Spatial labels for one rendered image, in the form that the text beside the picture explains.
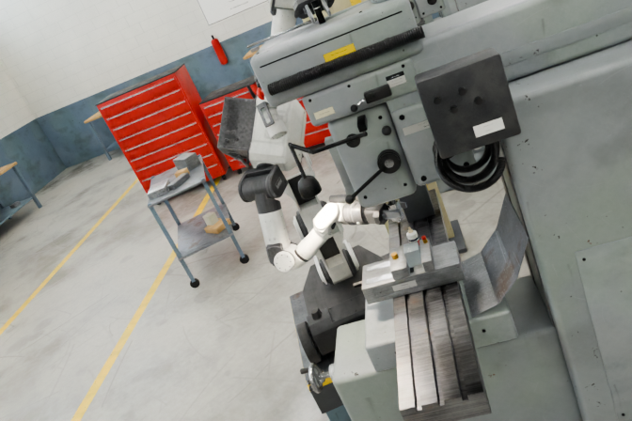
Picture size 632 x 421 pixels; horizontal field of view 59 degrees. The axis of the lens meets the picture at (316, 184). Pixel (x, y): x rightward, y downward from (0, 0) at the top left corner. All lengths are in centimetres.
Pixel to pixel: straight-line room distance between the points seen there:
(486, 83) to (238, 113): 104
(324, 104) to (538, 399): 128
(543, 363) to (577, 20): 112
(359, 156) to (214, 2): 955
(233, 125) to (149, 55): 965
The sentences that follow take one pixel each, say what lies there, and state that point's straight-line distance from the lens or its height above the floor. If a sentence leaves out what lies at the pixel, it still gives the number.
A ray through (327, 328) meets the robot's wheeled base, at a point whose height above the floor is 58.
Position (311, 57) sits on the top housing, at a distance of 160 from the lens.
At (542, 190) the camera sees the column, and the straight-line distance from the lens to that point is 168.
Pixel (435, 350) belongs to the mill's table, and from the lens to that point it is 180.
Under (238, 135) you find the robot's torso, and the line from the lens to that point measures 210.
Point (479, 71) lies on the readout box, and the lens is 138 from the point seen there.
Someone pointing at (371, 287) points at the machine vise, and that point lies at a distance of 201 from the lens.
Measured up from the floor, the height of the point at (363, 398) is 62.
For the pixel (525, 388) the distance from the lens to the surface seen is 220.
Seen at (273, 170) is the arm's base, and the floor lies 145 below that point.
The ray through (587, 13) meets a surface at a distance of 169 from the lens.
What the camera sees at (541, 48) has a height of 163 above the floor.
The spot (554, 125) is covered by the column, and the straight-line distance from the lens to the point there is 162.
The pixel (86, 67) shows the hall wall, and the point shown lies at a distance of 1230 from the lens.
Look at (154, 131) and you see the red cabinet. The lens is 709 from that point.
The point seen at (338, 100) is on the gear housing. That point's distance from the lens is 164.
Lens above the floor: 209
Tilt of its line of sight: 21 degrees down
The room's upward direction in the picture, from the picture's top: 24 degrees counter-clockwise
